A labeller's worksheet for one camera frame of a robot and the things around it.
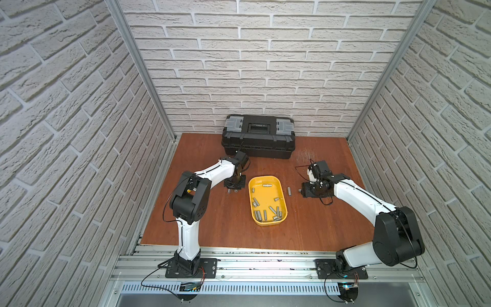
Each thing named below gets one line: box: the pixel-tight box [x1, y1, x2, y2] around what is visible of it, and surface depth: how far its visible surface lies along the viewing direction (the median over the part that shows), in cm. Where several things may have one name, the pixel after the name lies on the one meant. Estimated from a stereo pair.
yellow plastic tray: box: [248, 175, 289, 227], surface depth 93 cm
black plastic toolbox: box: [221, 113, 296, 159], surface depth 102 cm
